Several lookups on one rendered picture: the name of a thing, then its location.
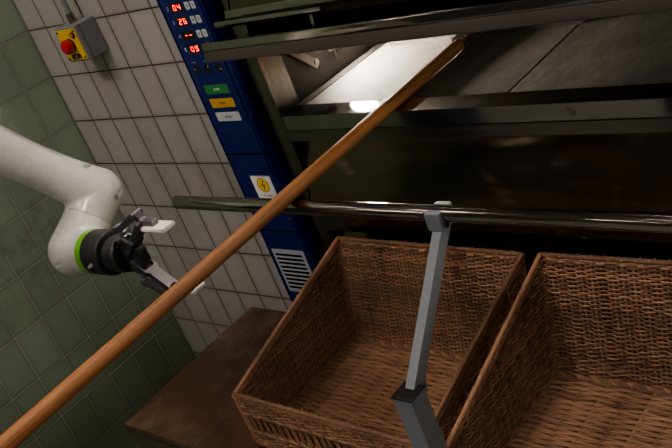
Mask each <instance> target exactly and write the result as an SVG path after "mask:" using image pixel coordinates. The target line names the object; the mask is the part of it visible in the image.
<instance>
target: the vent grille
mask: <svg viewBox="0 0 672 448"><path fill-rule="evenodd" d="M271 250H272V252H273V254H274V256H275V259H276V261H277V263H278V265H279V268H280V270H281V272H282V274H283V276H284V279H285V281H286V283H287V285H288V288H289V290H290V291H297V292H300V291H301V289H302V287H303V286H304V285H305V283H306V282H307V280H308V278H309V277H310V276H311V274H312V271H311V269H310V266H309V264H308V262H307V259H306V257H305V255H304V252H303V251H295V250H284V249H271ZM301 286H302V287H301Z"/></svg>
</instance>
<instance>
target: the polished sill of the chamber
mask: <svg viewBox="0 0 672 448"><path fill-rule="evenodd" d="M384 101H385V100H381V101H364V102H348V103H331V104H315V105H298V106H295V107H294V108H292V109H291V110H290V111H289V112H287V113H286V114H285V115H283V116H282V119H283V121H284V124H285V126H286V129H287V130H288V131H292V130H320V129H348V128H354V127H355V126H356V125H357V124H358V123H360V122H361V121H362V120H363V119H364V118H365V117H366V116H368V115H369V114H370V113H371V112H372V111H373V110H374V109H376V108H377V107H378V106H379V105H380V104H381V103H382V102H384ZM658 117H672V83H661V84H645V85H628V86H612V87H595V88H579V89H562V90H546V91H529V92H513V93H496V94H480V95H463V96H447V97H430V98H414V99H407V100H406V101H404V102H403V103H402V104H401V105H400V106H399V107H398V108H397V109H395V110H394V111H393V112H392V113H391V114H390V115H389V116H388V117H387V118H385V119H384V120H383V121H382V122H381V123H380V124H379V125H378V126H376V127H405V126H433V125H461V124H489V123H517V122H546V121H574V120H602V119H630V118H658ZM376 127H375V128H376Z"/></svg>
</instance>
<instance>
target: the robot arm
mask: <svg viewBox="0 0 672 448"><path fill-rule="evenodd" d="M0 177H1V178H4V179H7V180H10V181H12V182H15V183H17V184H20V185H22V186H25V187H27V188H29V189H32V190H34V191H36V192H38V193H41V194H43V195H45V196H47V197H49V198H53V199H55V200H57V201H59V202H61V203H63V204H64V206H65V209H64V212H63V214H62V216H61V219H60V221H59V223H58V225H57V227H56V229H55V231H54V233H53V234H52V237H51V238H50V240H49V243H48V249H47V251H48V257H49V260H50V262H51V264H52V265H53V267H54V268H55V269H56V270H57V271H59V272H60V273H62V274H65V275H68V276H81V275H84V274H99V275H109V276H116V275H119V274H121V273H127V272H133V271H134V272H136V273H138V274H140V276H141V278H142V280H141V281H140V284H141V285H142V286H145V287H149V288H150V289H152V290H154V291H156V292H157V293H159V294H161V295H162V294H163V293H164V292H166V291H167V290H168V289H169V288H170V287H171V286H172V285H174V284H175V283H176V282H177V280H176V279H175V278H173V277H172V276H171V275H170V274H168V273H167V272H166V271H164V270H163V269H162V268H160V267H159V266H158V263H157V262H156V261H155V260H153V259H152V258H151V256H150V255H149V253H148V252H147V249H146V247H145V245H143V243H142V242H143V239H144V233H145V232H158V233H165V232H167V231H168V230H169V229H170V228H172V227H173V226H174V225H175V224H176V223H175V221H163V220H158V219H157V218H156V217H148V216H146V215H145V216H144V215H143V214H142V213H143V210H142V208H140V207H138V208H137V209H136V210H134V211H133V212H132V213H131V214H129V215H128V216H127V217H126V218H125V220H124V221H121V222H119V223H118V224H117V225H115V226H114V227H113V228H112V229H110V226H111V224H112V221H113V219H114V217H115V215H116V212H117V210H118V208H119V206H120V204H121V202H122V199H123V186H122V183H121V181H120V179H119V178H118V177H117V175H116V174H115V173H113V172H112V171H110V170H108V169H106V168H102V167H99V166H96V165H92V164H89V163H86V162H83V161H80V160H77V159H74V158H72V157H69V156H67V155H64V154H62V153H59V152H57V151H54V150H52V149H49V148H47V147H45V146H42V145H40V144H38V143H36V142H33V141H31V140H29V139H27V138H25V137H23V136H21V135H19V134H17V133H15V132H13V131H11V130H9V129H7V128H5V127H3V126H1V125H0ZM134 221H136V223H135V224H133V225H134V229H133V232H132V234H131V233H128V234H126V232H127V229H128V228H129V227H128V226H130V225H131V224H132V223H133V222H134ZM150 264H151V266H150V267H149V268H148V266H149V265H150ZM147 268H148V269H147Z"/></svg>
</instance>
